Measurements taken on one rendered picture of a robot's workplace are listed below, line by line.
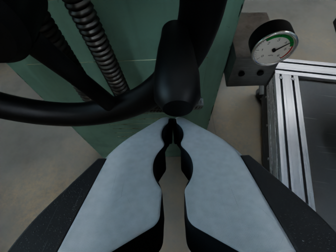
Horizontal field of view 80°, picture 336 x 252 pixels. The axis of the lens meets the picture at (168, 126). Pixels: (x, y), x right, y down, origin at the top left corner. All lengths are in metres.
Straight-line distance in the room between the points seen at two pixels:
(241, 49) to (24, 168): 1.02
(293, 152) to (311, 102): 0.25
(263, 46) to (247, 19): 0.13
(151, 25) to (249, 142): 0.76
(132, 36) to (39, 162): 0.85
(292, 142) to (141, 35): 0.61
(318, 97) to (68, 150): 1.09
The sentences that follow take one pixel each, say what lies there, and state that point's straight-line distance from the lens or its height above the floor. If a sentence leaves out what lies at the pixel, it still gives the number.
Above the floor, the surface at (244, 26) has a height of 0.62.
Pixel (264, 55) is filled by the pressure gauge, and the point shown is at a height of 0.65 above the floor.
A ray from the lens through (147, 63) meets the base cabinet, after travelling 0.42.
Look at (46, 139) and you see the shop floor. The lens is 1.15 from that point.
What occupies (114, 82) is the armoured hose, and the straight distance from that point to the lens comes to 0.27.
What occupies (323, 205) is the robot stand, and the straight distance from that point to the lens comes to 0.80.
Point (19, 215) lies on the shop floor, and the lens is 1.09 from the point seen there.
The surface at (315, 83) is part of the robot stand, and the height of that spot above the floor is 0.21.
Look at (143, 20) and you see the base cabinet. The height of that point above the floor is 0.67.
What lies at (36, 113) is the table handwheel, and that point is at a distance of 0.26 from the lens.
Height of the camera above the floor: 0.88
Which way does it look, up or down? 63 degrees down
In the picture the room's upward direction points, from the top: 5 degrees counter-clockwise
